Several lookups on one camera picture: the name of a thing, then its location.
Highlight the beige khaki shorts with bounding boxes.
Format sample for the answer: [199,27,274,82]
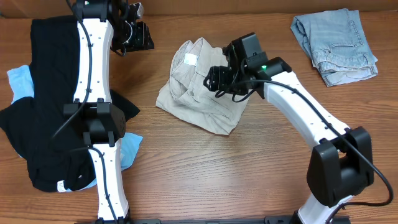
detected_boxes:
[155,37,247,135]

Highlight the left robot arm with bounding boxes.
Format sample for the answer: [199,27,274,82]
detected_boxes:
[63,1,154,223]

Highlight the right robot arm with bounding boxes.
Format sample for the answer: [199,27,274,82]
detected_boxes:
[203,33,374,223]

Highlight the light blue garment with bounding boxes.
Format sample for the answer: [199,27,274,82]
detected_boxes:
[6,64,144,191]

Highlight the folded light blue jeans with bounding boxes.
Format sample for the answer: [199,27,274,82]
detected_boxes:
[290,8,378,87]

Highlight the black t-shirt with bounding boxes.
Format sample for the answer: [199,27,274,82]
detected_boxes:
[0,15,141,193]

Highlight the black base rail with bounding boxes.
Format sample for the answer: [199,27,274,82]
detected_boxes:
[74,215,351,224]

